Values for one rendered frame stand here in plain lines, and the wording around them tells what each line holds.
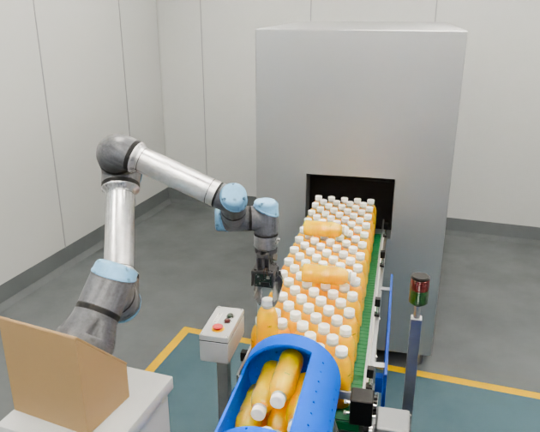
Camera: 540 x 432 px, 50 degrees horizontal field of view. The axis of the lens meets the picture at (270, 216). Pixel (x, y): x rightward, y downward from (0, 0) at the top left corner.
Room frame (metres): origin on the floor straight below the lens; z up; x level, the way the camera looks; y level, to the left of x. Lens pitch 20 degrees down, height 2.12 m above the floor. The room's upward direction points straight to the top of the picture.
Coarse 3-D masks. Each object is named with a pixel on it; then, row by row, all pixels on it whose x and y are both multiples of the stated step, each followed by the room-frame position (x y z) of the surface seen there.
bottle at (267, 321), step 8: (264, 312) 1.65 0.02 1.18; (272, 312) 1.66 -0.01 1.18; (256, 320) 1.67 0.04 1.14; (264, 320) 1.64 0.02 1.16; (272, 320) 1.65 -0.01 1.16; (256, 328) 1.67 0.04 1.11; (264, 328) 1.64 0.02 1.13; (272, 328) 1.64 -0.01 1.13; (256, 336) 1.67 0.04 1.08; (264, 336) 1.64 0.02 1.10; (256, 344) 1.68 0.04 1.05
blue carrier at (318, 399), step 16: (272, 336) 1.44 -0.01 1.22; (288, 336) 1.42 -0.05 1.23; (256, 352) 1.40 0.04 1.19; (272, 352) 1.45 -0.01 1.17; (304, 352) 1.42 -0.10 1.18; (320, 352) 1.38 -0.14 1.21; (256, 368) 1.46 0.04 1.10; (304, 368) 1.42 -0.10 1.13; (320, 368) 1.32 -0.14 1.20; (336, 368) 1.39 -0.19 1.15; (240, 384) 1.38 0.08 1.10; (304, 384) 1.23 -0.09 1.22; (320, 384) 1.26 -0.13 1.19; (336, 384) 1.34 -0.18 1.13; (240, 400) 1.36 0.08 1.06; (304, 400) 1.17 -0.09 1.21; (320, 400) 1.21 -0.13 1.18; (336, 400) 1.30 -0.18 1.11; (224, 416) 1.22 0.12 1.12; (304, 416) 1.12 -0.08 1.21; (320, 416) 1.16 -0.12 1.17
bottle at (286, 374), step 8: (288, 352) 1.40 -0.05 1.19; (296, 352) 1.41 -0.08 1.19; (280, 360) 1.38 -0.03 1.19; (288, 360) 1.37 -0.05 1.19; (296, 360) 1.38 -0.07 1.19; (280, 368) 1.33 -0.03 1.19; (288, 368) 1.33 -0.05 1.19; (296, 368) 1.35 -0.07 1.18; (272, 376) 1.32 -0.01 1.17; (280, 376) 1.29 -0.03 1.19; (288, 376) 1.30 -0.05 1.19; (296, 376) 1.32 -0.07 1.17; (272, 384) 1.28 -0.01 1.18; (280, 384) 1.27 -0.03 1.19; (288, 384) 1.27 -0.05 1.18; (296, 384) 1.30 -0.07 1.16; (272, 392) 1.26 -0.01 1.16; (280, 392) 1.25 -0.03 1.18; (288, 392) 1.26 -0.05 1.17
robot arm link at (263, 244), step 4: (256, 240) 1.63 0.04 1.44; (260, 240) 1.62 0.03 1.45; (264, 240) 1.62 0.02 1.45; (268, 240) 1.62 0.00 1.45; (272, 240) 1.62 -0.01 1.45; (276, 240) 1.64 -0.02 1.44; (256, 244) 1.63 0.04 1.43; (260, 244) 1.62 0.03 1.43; (264, 244) 1.62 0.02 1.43; (268, 244) 1.62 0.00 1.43; (272, 244) 1.62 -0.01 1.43; (276, 244) 1.64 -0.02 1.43; (256, 248) 1.63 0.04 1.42; (260, 248) 1.62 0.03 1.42; (264, 248) 1.62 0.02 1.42; (268, 248) 1.62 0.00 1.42; (272, 248) 1.62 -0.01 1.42
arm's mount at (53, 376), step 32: (0, 320) 1.21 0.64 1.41; (32, 352) 1.17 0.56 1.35; (64, 352) 1.13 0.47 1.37; (96, 352) 1.17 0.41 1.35; (32, 384) 1.18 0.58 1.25; (64, 384) 1.14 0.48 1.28; (96, 384) 1.16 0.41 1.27; (128, 384) 1.26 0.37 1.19; (64, 416) 1.14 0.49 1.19; (96, 416) 1.15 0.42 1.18
